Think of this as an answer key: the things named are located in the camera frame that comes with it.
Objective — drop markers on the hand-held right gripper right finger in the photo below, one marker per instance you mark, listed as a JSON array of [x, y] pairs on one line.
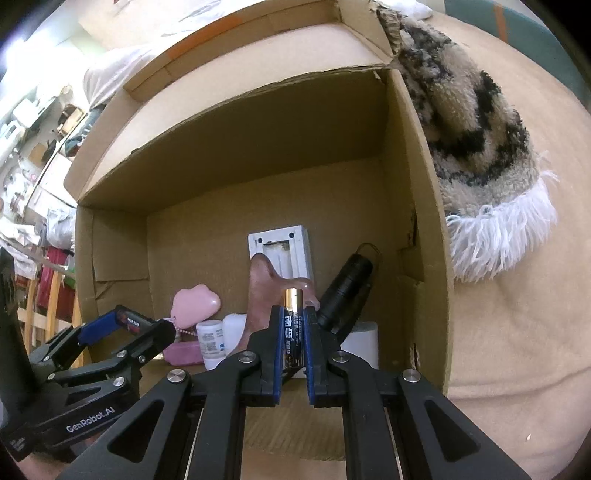
[[310, 350]]

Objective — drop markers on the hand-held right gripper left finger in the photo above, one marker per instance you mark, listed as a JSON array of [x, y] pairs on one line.
[[277, 350]]

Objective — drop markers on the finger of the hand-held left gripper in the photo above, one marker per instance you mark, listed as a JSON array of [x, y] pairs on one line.
[[99, 327], [147, 344]]

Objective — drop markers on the black tube red label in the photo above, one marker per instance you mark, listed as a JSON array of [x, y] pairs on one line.
[[134, 323]]

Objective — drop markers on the black gold battery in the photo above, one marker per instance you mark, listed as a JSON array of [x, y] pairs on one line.
[[294, 327]]

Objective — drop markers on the pink rectangular case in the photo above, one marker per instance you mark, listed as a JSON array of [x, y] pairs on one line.
[[182, 354]]

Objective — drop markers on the small white plastic bottle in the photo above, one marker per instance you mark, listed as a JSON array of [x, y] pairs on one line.
[[238, 330]]

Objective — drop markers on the white earbuds case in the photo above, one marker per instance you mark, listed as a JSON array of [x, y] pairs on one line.
[[364, 341]]

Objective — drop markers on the tan curved object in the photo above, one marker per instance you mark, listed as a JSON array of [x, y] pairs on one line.
[[261, 295]]

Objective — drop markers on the pink cloud-shaped case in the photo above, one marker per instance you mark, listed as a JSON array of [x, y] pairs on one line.
[[196, 307]]

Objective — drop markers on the white bottle red label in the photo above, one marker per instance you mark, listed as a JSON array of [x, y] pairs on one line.
[[210, 344]]

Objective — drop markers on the white remote control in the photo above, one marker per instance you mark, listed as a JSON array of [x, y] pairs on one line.
[[295, 249]]

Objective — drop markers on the cardboard box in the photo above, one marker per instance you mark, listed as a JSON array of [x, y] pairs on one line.
[[277, 194]]

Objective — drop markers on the person's left forearm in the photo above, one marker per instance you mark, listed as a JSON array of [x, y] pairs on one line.
[[46, 468]]

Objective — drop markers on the yellow wooden rack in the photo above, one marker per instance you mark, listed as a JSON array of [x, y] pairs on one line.
[[54, 300]]

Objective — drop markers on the grey plastic bag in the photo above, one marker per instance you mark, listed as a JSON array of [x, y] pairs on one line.
[[60, 226]]

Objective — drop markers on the teal pillow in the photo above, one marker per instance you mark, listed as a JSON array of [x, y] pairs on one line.
[[81, 138]]

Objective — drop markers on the white duvet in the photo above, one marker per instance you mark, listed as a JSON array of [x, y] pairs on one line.
[[111, 69]]

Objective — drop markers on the fluffy patterned blanket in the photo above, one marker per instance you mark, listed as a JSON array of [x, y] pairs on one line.
[[471, 120]]

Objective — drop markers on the green cushion orange stripe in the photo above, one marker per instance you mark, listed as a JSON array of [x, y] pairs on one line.
[[531, 32]]

